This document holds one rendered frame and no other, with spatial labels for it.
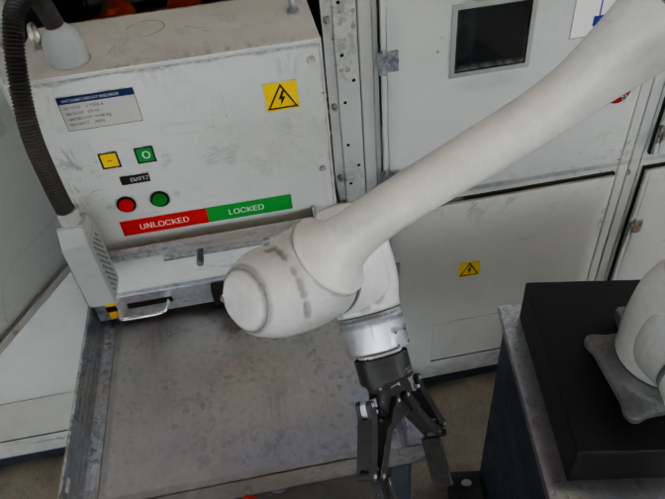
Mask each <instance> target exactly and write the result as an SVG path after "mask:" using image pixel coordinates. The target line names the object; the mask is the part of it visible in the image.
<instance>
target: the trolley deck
mask: <svg viewBox="0 0 665 499"><path fill-rule="evenodd" d="M355 360H357V358H349V357H348V356H347V354H346V350H345V347H344V343H343V339H342V335H341V331H340V328H339V326H338V320H337V318H334V319H333V320H332V321H330V322H328V323H326V324H324V325H322V326H319V327H317V328H315V329H312V330H311V331H308V332H305V333H302V334H298V335H295V336H291V337H287V338H274V339H270V338H262V337H257V336H254V335H251V334H248V333H246V332H245V331H243V330H242V329H241V328H240V327H239V325H238V324H237V323H235V322H234V321H233V319H232V318H231V317H230V315H229V313H228V311H227V309H226V306H225V305H222V306H216V305H215V302H208V303H202V304H197V305H191V306H185V307H180V308H174V309H168V310H167V312H166V313H165V314H163V315H159V316H154V317H149V318H144V319H138V320H132V321H126V322H122V321H120V320H119V319H118V325H117V334H116V342H115V351H114V360H113V369H112V378H111V387H110V396H109V405H108V414H107V423H106V431H105V440H104V448H103V457H102V466H101V475H100V484H99V493H98V499H236V498H240V497H243V496H245V487H247V486H249V487H250V492H251V495H255V494H260V493H265V492H270V491H275V490H280V489H285V488H290V487H295V486H300V485H305V484H310V483H315V482H319V481H324V480H329V479H334V478H339V477H344V476H348V475H353V474H356V471H357V415H356V410H355V403H356V402H361V401H368V400H369V393H368V390H367V389H366V388H365V387H362V386H361V385H360V383H359V379H358V376H357V372H356V368H355V364H354V361H355ZM407 421H408V425H409V439H410V443H411V446H410V447H409V448H404V449H395V450H390V455H389V462H388V467H393V466H398V465H403V464H408V463H413V462H418V461H423V460H426V455H425V451H424V448H423V444H422V438H424V437H425V436H424V435H423V434H422V433H421V432H420V431H419V430H418V429H417V428H416V427H415V426H414V425H413V424H412V423H411V422H410V421H409V420H408V419H407Z"/></svg>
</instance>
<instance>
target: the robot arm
mask: <svg viewBox="0 0 665 499"><path fill-rule="evenodd" d="M663 71H665V0H616V2H615V3H614V4H613V5H612V7H611V8H610V9H609V10H608V12H607V13H606V14H605V15H604V16H603V17H602V18H601V20H600V21H599V22H598V23H597V24H596V25H595V27H594V28H593V29H592V30H591V31H590V32H589V33H588V35H587V36H586V37H585V38H584V39H583V40H582V41H581V42H580V44H579V45H577V46H576V47H575V48H574V49H573V50H572V51H571V52H570V53H569V54H568V55H567V56H566V57H565V58H564V59H563V60H562V61H561V62H560V63H559V64H558V65H557V66H556V67H555V68H554V69H553V70H551V71H550V72H549V73H548V74H547V75H546V76H544V77H543V78H542V79H541V80H539V81H538V82H537V83H536V84H534V85H533V86H532V87H530V88H529V89H528V90H527V91H526V92H524V93H523V94H521V95H520V96H518V97H517V98H515V99H514V100H512V101H511V102H509V103H508V104H506V105H505V106H503V107H502V108H500V109H499V110H497V111H495V112H494V113H492V114H491V115H489V116H487V117H486V118H484V119H483V120H481V121H480V122H478V123H476V124H475V125H473V126H472V127H470V128H468V129H467V130H465V131H464V132H462V133H461V134H459V135H457V136H456V137H454V138H453V139H451V140H449V141H448V142H446V143H445V144H443V145H442V146H440V147H438V148H437V149H435V150H433V151H432V152H430V153H428V154H427V155H425V156H424V157H422V158H420V159H419V160H417V161H416V162H414V163H413V164H411V165H409V166H408V167H406V168H405V169H403V170H401V171H400V172H398V173H397V174H395V175H394V176H392V177H390V178H389V179H387V180H386V181H384V182H383V183H381V184H379V185H378V186H376V187H375V188H373V189H372V190H370V191H369V192H367V193H366V194H364V195H363V196H361V197H360V198H359V199H357V200H356V201H349V202H342V203H338V204H334V205H330V206H328V207H326V208H323V209H322V210H320V211H319V212H318V213H317V215H316V218H307V219H304V220H302V221H301V222H299V223H298V224H296V225H295V226H293V227H291V228H290V229H288V230H286V231H285V232H283V233H281V234H279V235H277V236H275V237H273V238H271V239H269V240H267V241H265V242H264V243H263V245H262V246H261V247H258V248H255V249H251V250H249V251H248V252H246V253H245V254H244V255H243V256H241V257H240V258H239V259H238V260H237V261H236V262H235V263H234V264H233V265H232V266H231V268H230V269H229V271H228V272H227V274H226V277H225V280H224V288H223V289H224V290H223V297H224V303H225V306H226V309H227V311H228V313H229V315H230V317H231V318H232V319H233V321H234V322H235V323H237V324H238V325H239V327H240V328H241V329H242V330H243V331H245V332H246V333H248V334H251V335H254V336H257V337H262V338H270V339H274V338H287V337H291V336H295V335H298V334H302V333H305V332H308V331H311V330H312V329H315V328H317V327H319V326H322V325H324V324H326V323H328V322H330V321H332V320H333V319H334V318H337V320H338V326H339V328H340V331H341V335H342V339H343V343H344V347H345V350H346V354H347V356H348V357H349V358H357V360H355V361H354V364H355V368H356V372H357V376H358V379H359V383H360V385H361V386H362V387H365V388H366V389H367V390H368V393H369V400H368V401H361V402H356V403H355V410H356V415H357V471H356V478H357V481H358V482H369V483H370V484H371V487H372V491H373V494H374V498H375V499H398V496H397V492H396V489H395V485H394V481H393V477H392V475H387V470H388V462H389V455H390V448H391V442H392V435H393V430H394V429H396V427H397V422H399V421H401V419H402V418H403V417H406V418H407V419H408V420H409V421H410V422H411V423H412V424H413V425H414V426H415V427H416V428H417V429H418V430H419V431H420V432H421V433H422V434H423V435H424V436H425V438H422V444H423V448H424V451H425V455H426V459H427V465H428V469H429V473H430V476H431V480H432V484H433V486H451V485H452V484H453V481H452V477H451V474H450V470H449V466H448V462H447V459H446V455H445V451H444V448H443V444H442V440H441V437H445V436H446V429H443V428H445V427H446V422H445V420H444V418H443V417H442V415H441V413H440V412H439V410H438V408H437V407H436V405H435V403H434V402H433V400H432V398H431V397H430V395H429V394H428V391H427V390H426V388H425V385H424V382H423V380H422V377H421V375H420V374H419V373H414V374H412V373H413V368H412V365H411V361H410V357H409V354H408V350H407V348H402V347H403V346H405V345H406V344H408V343H409V341H410V337H409V334H408V330H407V326H406V322H405V319H404V315H403V308H402V307H401V305H400V304H401V303H400V298H399V278H398V272H397V267H396V263H395V259H394V256H393V253H392V250H391V246H390V243H389V241H388V240H389V239H391V238H392V237H393V236H395V235H396V234H397V233H399V232H400V231H402V230H403V229H405V228H406V227H408V226H409V225H411V224H412V223H413V222H414V221H416V220H418V219H419V218H421V217H423V216H424V215H426V214H428V213H429V212H431V211H433V210H434V209H436V208H438V207H440V206H441V205H443V204H445V203H446V202H448V201H450V200H452V199H453V198H455V197H457V196H458V195H460V194H462V193H464V192H465V191H467V190H469V189H470V188H472V187H474V186H476V185H477V184H479V183H481V182H482V181H484V180H486V179H488V178H489V177H491V176H493V175H495V174H496V173H498V172H500V171H501V170H503V169H505V168H507V167H508V166H510V165H512V164H513V163H515V162H517V161H519V160H520V159H522V158H524V157H525V156H527V155H529V154H530V153H532V152H534V151H535V150H538V149H539V148H541V147H543V146H544V145H546V144H547V143H549V142H551V141H552V140H554V139H555V138H557V137H558V136H560V135H562V134H563V133H565V132H566V131H568V130H569V129H571V128H572V127H574V126H575V125H577V124H579V123H580V122H582V121H583V120H585V119H586V118H588V117H589V116H591V115H592V114H594V113H596V112H597V111H599V110H600V109H602V108H603V107H605V106H607V105H608V104H610V103H611V102H613V101H615V100H616V99H618V98H619V97H620V96H622V95H624V94H625V93H627V92H629V91H630V90H632V89H634V88H636V87H637V86H639V85H641V84H643V83H644V82H646V81H648V80H649V79H651V78H653V77H655V76H656V75H658V74H660V73H662V72H663ZM614 318H615V321H616V323H617V328H618V331H617V333H616V334H610V335H589V336H587V337H586V339H585V340H584V347H585V349H586V350H587V351H588V352H589V353H590V354H591V355H592V356H593V357H594V359H595V360H596V362H597V364H598V366H599V367H600V369H601V371H602V373H603V375H604V376H605V378H606V380H607V382H608V384H609V385H610V387H611V389H612V390H613V392H614V394H615V396H616V398H617V399H618V401H619V404H620V407H621V413H622V416H623V417H624V418H625V419H626V420H627V421H628V422H630V423H632V424H639V423H641V422H642V421H644V420H646V419H648V418H653V417H658V416H664V415H665V259H663V260H662V261H660V262H659V263H657V264H656V265H655V266H653V267H652V268H651V269H650V270H649V271H648V272H647V273H646V274H645V275H644V276H643V278H642V279H641V280H640V281H639V283H638V285H637V286H636V288H635V290H634V291H633V293H632V295H631V297H630V299H629V301H628V303H627V305H626V307H624V306H623V307H617V309H615V310H614ZM380 419H381V420H382V421H381V422H380ZM433 419H436V420H433ZM378 468H379V471H378ZM365 470H366V472H365Z"/></svg>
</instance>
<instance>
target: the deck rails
mask: <svg viewBox="0 0 665 499"><path fill-rule="evenodd" d="M335 193H336V204H338V203H342V201H341V198H340V194H339V191H338V187H337V184H336V182H335ZM117 325H118V319H112V320H106V321H100V319H99V317H98V315H97V313H96V311H95V309H94V307H93V308H91V307H89V311H88V317H87V323H86V329H85V335H84V342H83V348H82V354H81V359H80V366H79V372H78V378H77V384H76V391H75V397H74V403H73V409H72V415H71V422H70V428H69V434H68V440H67V447H66V453H65V459H64V465H63V471H62V477H61V483H60V489H59V495H60V496H61V497H62V499H98V493H99V484H100V475H101V466H102V457H103V448H104V440H105V431H106V423H107V414H108V405H109V396H110V387H111V378H112V369H113V360H114V351H115V342H116V334H117ZM410 446H411V443H410V439H409V425H408V421H407V418H406V417H403V418H402V419H401V421H399V422H397V427H396V429H394V430H393V435H392V442H391V448H390V450H395V449H404V448H409V447H410ZM67 477H68V478H69V480H68V487H67V493H66V492H65V487H66V480H67Z"/></svg>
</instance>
